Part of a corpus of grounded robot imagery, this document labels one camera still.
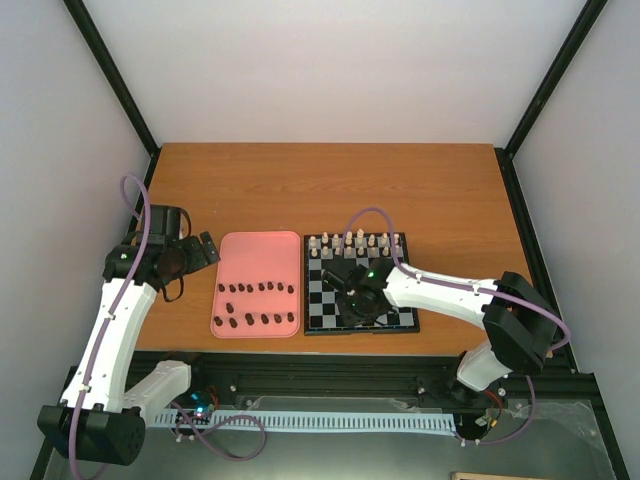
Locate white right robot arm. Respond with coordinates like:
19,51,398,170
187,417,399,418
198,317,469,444
322,258,569,392

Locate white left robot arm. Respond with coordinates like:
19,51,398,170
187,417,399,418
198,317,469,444
37,232,219,466

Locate black grey chess board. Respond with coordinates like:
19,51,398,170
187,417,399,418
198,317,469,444
304,232,420,336

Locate pink silicone tray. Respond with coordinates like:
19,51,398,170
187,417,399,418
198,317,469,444
210,231,302,339

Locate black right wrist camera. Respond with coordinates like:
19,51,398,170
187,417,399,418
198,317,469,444
322,265,366,296

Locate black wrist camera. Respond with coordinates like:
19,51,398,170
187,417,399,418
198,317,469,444
322,265,366,296
149,204,192,245

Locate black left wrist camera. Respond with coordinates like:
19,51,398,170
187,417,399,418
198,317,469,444
149,204,192,245

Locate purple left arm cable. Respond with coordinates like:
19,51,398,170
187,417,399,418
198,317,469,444
67,172,153,480

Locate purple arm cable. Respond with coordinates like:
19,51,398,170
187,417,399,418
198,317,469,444
67,172,153,480
346,206,572,351

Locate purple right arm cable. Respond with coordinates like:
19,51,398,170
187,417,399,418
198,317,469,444
346,206,572,351

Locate black aluminium frame rail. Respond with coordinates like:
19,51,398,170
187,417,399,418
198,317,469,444
134,349,599,414

